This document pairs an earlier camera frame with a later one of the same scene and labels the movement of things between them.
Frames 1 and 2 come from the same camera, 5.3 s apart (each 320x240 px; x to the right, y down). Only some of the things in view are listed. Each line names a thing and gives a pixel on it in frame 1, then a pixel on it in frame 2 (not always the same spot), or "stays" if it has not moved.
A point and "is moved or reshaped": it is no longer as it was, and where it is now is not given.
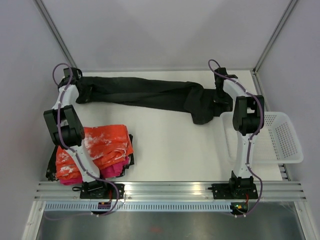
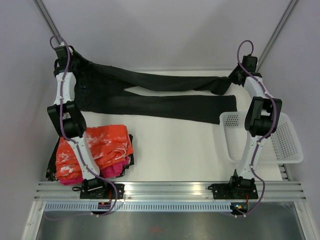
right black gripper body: [221, 96] -> [233, 76]
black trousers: [200, 103] is moved or reshaped
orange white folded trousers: [106, 145] stays
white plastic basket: [277, 142] stays
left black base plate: [101, 190] stays
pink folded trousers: [116, 171] stays
